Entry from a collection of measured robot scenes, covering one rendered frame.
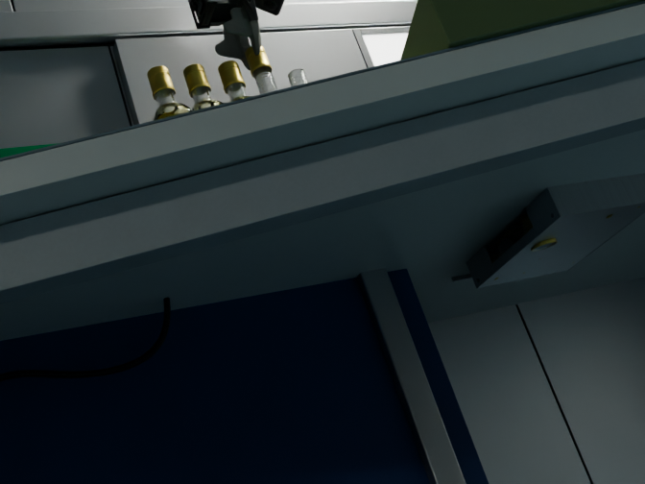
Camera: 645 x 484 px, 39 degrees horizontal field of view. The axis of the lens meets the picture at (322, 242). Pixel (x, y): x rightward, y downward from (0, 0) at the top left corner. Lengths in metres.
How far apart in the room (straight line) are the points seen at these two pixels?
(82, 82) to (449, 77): 0.92
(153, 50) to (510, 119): 0.91
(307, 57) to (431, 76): 0.93
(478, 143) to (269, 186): 0.20
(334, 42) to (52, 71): 0.53
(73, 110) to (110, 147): 0.81
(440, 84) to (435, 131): 0.05
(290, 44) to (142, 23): 0.27
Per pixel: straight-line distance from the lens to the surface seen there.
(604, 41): 0.90
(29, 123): 1.58
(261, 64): 1.53
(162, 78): 1.46
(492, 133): 0.87
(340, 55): 1.79
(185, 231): 0.80
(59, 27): 1.68
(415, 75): 0.83
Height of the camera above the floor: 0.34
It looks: 21 degrees up
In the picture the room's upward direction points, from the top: 19 degrees counter-clockwise
